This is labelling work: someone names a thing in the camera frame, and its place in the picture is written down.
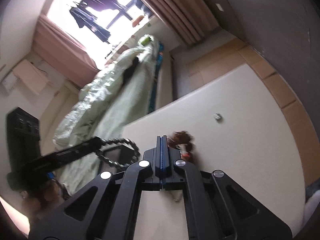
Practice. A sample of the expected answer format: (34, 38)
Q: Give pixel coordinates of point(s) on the dark hanging jacket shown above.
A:
(92, 25)

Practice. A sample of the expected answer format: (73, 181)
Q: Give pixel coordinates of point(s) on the white wall outlet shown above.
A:
(220, 7)

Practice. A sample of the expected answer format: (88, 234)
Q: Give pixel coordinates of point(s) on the person's left hand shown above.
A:
(42, 197)

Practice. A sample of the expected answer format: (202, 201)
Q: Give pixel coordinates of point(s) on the cream hanging cloth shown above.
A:
(32, 76)

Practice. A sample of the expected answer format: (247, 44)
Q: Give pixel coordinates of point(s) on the light green duvet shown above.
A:
(100, 92)

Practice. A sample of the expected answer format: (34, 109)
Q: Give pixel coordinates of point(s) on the pink curtain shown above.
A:
(175, 7)
(70, 52)

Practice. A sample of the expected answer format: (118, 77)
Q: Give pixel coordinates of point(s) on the cream bed frame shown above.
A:
(166, 80)

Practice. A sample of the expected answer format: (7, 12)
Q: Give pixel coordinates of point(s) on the black cloth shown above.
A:
(130, 70)

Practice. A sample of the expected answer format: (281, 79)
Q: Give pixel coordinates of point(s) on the small green box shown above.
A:
(145, 40)

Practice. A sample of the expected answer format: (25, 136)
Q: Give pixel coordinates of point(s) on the blue printed mattress cover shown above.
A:
(156, 80)

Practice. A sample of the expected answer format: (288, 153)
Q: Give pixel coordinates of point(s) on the cream bed headboard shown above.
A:
(60, 115)

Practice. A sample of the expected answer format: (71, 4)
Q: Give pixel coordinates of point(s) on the orange cushion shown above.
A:
(138, 20)

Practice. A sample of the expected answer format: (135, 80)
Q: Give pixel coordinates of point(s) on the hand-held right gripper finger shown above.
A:
(165, 155)
(160, 155)

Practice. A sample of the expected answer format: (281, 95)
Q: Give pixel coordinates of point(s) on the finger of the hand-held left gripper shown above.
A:
(80, 148)

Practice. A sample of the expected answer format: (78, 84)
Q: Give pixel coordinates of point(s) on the black jewelry box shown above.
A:
(112, 158)

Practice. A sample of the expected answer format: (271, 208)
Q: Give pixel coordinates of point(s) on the dark grey wardrobe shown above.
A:
(275, 17)

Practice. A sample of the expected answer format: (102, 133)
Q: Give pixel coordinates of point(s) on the bed with green sheet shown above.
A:
(135, 97)

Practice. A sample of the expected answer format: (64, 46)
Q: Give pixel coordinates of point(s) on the dark cushion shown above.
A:
(140, 2)

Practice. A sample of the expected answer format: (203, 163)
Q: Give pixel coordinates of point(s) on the white air conditioner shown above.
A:
(8, 82)

